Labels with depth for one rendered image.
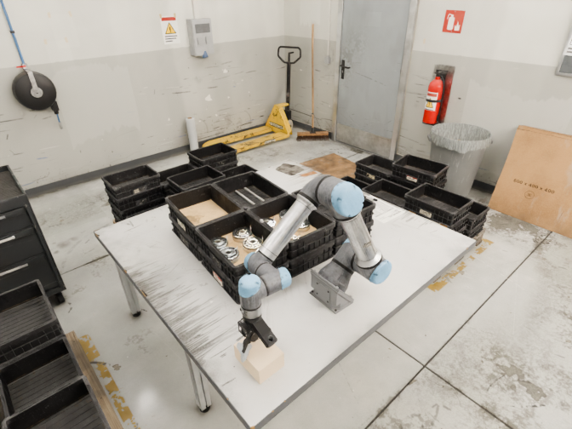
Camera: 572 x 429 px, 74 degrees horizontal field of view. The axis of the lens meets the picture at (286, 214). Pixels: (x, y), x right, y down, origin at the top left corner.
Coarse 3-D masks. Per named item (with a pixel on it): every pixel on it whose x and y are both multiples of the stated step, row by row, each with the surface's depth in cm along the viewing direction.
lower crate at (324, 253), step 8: (320, 248) 191; (328, 248) 197; (304, 256) 186; (312, 256) 192; (320, 256) 196; (328, 256) 200; (296, 264) 186; (304, 264) 189; (312, 264) 194; (296, 272) 189
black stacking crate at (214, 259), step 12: (240, 216) 201; (204, 228) 190; (216, 228) 195; (228, 228) 199; (252, 228) 200; (264, 228) 188; (264, 240) 193; (204, 252) 188; (216, 264) 179; (276, 264) 177; (228, 276) 172; (240, 276) 165
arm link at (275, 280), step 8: (264, 264) 139; (256, 272) 138; (264, 272) 135; (272, 272) 134; (280, 272) 134; (288, 272) 134; (264, 280) 131; (272, 280) 131; (280, 280) 132; (288, 280) 134; (272, 288) 131; (280, 288) 133
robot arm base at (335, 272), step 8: (328, 264) 172; (336, 264) 169; (320, 272) 170; (328, 272) 167; (336, 272) 167; (344, 272) 167; (352, 272) 170; (328, 280) 166; (336, 280) 165; (344, 280) 167; (344, 288) 167
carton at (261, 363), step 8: (256, 344) 145; (256, 352) 142; (264, 352) 142; (272, 352) 142; (280, 352) 142; (240, 360) 146; (248, 360) 139; (256, 360) 139; (264, 360) 139; (272, 360) 139; (280, 360) 142; (248, 368) 142; (256, 368) 136; (264, 368) 137; (272, 368) 141; (280, 368) 144; (256, 376) 139; (264, 376) 139
